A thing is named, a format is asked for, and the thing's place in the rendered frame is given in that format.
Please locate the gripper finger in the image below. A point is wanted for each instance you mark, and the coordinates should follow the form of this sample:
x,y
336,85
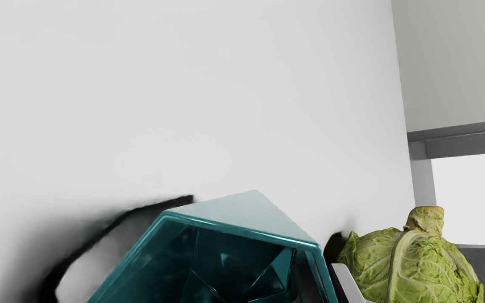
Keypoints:
x,y
347,287

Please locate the teal faceted mug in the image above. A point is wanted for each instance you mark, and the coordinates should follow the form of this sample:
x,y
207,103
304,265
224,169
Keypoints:
x,y
242,214

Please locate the green cabbage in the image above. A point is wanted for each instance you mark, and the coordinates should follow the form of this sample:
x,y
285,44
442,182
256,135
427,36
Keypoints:
x,y
411,269

